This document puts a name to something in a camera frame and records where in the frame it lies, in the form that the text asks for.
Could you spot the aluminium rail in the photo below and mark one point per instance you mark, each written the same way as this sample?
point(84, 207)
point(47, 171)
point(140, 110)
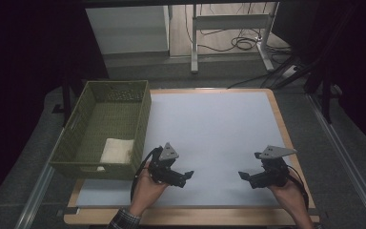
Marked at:
point(346, 159)
point(35, 194)

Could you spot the black stand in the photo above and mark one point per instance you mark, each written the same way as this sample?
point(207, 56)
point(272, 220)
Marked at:
point(66, 101)
point(326, 98)

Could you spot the black corner bracket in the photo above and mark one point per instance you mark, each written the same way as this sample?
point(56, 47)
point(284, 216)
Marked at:
point(71, 210)
point(313, 211)

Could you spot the white cabinet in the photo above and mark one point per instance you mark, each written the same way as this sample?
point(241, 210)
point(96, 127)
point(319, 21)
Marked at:
point(130, 30)

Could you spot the green woven basket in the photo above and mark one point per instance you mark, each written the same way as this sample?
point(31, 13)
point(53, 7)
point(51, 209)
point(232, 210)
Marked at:
point(108, 120)

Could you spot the white desk frame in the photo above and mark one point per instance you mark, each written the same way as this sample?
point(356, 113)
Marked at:
point(230, 22)

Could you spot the cream towel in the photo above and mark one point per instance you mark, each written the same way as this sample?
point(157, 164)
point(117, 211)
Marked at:
point(117, 151)

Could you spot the person's left hand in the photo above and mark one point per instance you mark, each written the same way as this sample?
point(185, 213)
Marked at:
point(147, 194)

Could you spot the white power strip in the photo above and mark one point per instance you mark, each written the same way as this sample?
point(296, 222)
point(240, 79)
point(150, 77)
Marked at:
point(289, 71)

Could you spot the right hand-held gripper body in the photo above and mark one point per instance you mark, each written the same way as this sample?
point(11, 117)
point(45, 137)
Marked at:
point(274, 171)

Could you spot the white foam mat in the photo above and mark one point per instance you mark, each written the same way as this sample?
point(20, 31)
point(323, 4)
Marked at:
point(216, 127)

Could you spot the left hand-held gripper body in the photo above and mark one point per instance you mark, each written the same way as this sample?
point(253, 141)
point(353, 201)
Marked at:
point(162, 167)

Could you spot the person's right hand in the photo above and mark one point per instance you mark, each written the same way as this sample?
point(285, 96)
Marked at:
point(289, 197)

